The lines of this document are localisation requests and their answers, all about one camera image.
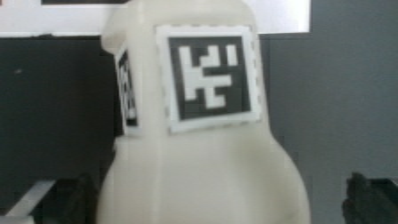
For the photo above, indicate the white lamp bulb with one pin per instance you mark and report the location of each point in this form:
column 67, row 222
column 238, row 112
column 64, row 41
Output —
column 200, row 171

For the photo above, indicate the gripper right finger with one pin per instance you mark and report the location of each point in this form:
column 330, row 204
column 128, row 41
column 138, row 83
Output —
column 369, row 205

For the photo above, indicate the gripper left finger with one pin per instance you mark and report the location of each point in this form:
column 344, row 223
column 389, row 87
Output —
column 57, row 203

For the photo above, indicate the white marker sheet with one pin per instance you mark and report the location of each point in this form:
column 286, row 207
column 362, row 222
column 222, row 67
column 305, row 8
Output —
column 74, row 17

